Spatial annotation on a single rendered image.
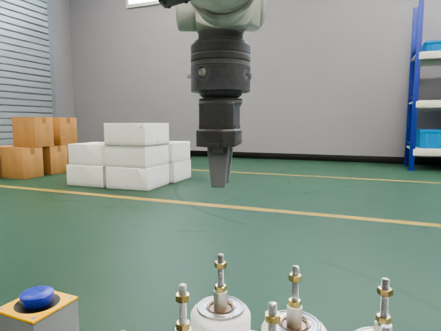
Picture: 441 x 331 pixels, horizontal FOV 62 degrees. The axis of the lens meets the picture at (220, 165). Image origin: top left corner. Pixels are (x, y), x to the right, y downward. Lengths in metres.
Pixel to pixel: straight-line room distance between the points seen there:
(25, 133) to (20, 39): 2.78
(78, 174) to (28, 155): 0.78
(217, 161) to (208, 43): 0.16
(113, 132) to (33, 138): 1.18
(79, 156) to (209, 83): 2.91
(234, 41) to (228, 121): 0.11
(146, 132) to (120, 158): 0.32
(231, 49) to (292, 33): 5.13
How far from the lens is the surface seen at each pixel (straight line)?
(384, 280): 0.54
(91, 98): 7.16
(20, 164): 4.00
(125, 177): 3.07
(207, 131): 0.50
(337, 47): 5.51
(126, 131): 3.03
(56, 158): 4.24
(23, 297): 0.54
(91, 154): 3.29
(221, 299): 0.61
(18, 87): 6.51
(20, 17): 6.75
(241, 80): 0.52
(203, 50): 0.53
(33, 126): 4.07
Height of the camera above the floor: 0.54
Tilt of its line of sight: 7 degrees down
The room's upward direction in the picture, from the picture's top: straight up
